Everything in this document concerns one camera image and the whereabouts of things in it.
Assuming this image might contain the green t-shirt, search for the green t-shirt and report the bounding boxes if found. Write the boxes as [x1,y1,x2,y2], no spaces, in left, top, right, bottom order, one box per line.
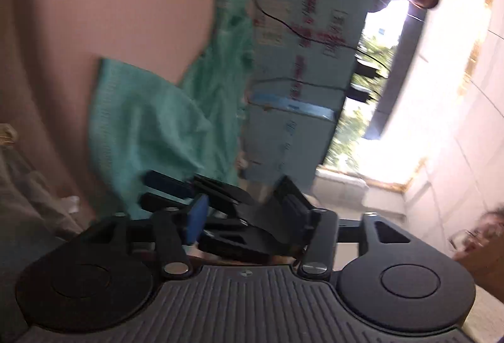
[88,0,257,222]

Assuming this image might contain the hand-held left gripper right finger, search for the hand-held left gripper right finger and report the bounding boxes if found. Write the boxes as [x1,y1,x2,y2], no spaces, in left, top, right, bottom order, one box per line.
[297,209,428,282]

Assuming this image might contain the black charger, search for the black charger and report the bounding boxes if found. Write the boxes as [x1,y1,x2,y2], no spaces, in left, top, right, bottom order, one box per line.
[355,58,379,78]
[347,86,371,102]

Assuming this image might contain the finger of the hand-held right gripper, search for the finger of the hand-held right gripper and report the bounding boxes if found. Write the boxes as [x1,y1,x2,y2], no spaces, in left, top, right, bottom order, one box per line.
[142,170,198,199]
[139,192,196,212]

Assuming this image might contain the narrow light blue cardboard box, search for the narrow light blue cardboard box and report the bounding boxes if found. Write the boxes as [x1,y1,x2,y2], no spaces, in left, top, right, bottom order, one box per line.
[237,94,336,183]

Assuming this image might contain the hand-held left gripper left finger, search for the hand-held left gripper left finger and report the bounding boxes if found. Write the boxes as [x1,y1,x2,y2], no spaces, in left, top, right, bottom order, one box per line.
[84,195,210,281]

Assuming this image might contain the black cable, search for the black cable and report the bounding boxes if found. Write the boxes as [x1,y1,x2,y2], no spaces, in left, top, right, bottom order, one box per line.
[255,0,391,70]
[247,77,356,90]

